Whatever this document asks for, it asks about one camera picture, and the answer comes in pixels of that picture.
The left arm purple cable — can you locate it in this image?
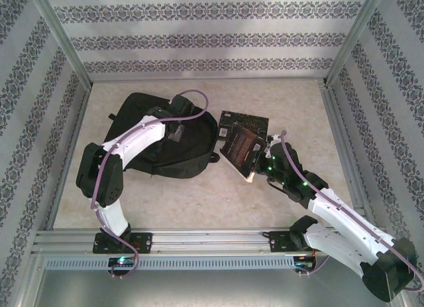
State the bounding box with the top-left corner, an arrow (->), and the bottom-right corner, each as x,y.
89,90 -> 210,280

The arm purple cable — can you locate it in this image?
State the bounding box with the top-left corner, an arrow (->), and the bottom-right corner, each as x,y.
280,130 -> 424,293
89,90 -> 210,280

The thick black book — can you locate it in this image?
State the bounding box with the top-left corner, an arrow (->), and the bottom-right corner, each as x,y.
220,122 -> 266,183

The aluminium side rail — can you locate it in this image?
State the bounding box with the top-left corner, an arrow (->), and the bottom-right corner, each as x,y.
317,80 -> 378,228
46,83 -> 93,231

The black backpack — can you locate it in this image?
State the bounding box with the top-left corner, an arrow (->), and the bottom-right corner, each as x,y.
99,92 -> 221,179

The aluminium frame post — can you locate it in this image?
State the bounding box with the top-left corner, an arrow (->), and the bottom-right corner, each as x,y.
28,0 -> 93,88
323,0 -> 388,88

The aluminium mounting rail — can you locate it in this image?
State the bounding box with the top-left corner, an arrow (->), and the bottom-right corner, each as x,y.
31,229 -> 388,257

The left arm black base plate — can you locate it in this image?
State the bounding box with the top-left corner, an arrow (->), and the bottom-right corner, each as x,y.
92,232 -> 153,255

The thin black book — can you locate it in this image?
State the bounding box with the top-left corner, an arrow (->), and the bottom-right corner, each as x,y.
217,110 -> 270,145

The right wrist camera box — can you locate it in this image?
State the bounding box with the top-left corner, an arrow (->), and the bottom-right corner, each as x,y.
266,133 -> 283,149

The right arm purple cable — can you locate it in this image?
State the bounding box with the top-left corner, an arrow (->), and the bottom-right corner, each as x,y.
280,130 -> 424,293

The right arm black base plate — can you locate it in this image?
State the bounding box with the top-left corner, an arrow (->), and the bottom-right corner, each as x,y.
268,229 -> 331,254

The slotted grey cable duct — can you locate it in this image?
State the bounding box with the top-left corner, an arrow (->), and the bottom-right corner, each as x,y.
44,255 -> 314,271

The grey metal panel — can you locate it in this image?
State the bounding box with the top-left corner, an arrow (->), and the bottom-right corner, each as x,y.
19,253 -> 411,307

